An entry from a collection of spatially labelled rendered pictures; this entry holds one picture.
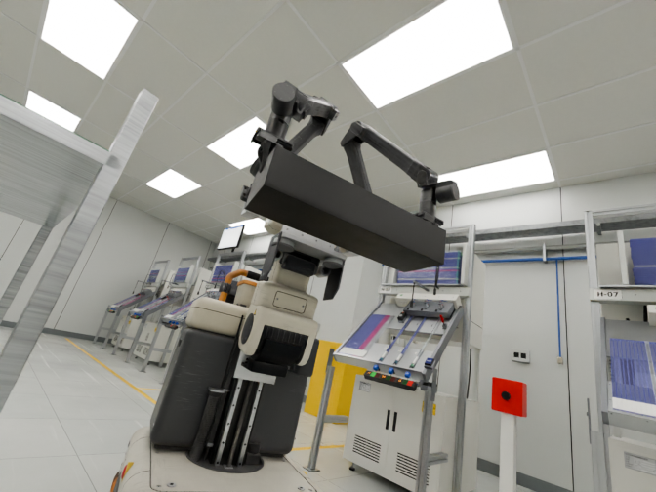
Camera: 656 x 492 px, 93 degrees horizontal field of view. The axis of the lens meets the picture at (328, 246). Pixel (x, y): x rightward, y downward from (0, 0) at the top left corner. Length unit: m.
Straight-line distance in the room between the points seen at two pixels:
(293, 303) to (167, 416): 0.58
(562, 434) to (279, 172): 3.46
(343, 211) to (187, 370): 0.84
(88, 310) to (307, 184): 7.78
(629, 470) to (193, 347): 1.91
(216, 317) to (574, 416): 3.23
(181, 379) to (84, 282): 7.09
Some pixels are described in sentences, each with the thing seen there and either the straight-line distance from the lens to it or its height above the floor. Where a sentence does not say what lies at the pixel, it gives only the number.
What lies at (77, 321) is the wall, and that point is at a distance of 8.35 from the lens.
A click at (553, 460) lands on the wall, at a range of 3.82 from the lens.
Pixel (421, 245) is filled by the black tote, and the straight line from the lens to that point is 0.94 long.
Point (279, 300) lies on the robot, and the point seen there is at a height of 0.84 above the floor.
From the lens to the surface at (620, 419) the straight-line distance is 1.81.
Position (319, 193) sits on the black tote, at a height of 1.06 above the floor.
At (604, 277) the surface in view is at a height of 1.49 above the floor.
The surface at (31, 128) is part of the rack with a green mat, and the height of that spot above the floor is 0.92.
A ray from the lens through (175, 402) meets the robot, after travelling 1.34.
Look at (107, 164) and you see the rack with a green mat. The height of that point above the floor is 0.92.
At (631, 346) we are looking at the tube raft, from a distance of 2.16.
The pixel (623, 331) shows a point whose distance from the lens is 2.28.
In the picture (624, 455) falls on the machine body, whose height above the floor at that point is 0.56.
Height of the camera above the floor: 0.69
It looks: 19 degrees up
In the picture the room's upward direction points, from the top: 13 degrees clockwise
